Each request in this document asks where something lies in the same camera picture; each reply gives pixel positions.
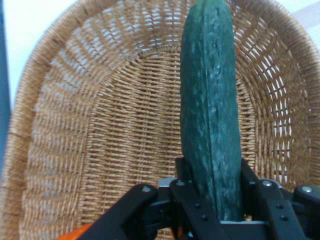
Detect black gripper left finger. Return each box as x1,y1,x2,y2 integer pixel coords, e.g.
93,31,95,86
86,157,226,240

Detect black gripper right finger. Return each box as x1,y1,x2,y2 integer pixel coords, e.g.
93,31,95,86
239,158,320,240

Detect green cucumber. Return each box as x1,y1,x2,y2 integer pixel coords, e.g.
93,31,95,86
179,0,245,222

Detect orange round object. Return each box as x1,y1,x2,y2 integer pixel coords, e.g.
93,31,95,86
56,223,94,240

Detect woven wicker basket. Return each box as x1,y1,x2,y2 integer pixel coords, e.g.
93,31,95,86
0,0,320,240

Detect dark teal panel edge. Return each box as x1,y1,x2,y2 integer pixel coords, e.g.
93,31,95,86
0,0,12,173

